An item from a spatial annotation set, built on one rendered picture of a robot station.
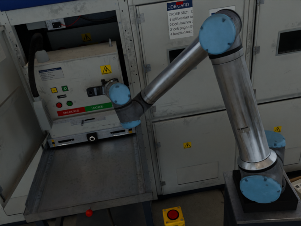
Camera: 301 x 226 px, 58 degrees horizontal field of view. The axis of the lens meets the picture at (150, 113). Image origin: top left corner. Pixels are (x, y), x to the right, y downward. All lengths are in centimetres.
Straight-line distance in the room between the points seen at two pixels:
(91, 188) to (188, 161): 96
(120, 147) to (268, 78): 108
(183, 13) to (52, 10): 72
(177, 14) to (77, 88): 70
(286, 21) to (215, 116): 74
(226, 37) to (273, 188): 58
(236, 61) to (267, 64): 102
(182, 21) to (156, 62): 28
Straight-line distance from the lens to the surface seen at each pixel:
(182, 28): 167
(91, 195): 143
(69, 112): 166
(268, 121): 221
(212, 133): 207
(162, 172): 220
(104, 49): 157
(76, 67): 153
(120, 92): 119
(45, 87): 161
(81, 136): 173
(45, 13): 167
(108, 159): 159
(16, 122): 174
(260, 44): 188
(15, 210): 255
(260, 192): 116
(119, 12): 163
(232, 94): 98
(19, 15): 171
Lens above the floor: 185
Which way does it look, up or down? 31 degrees down
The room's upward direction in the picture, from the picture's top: 8 degrees counter-clockwise
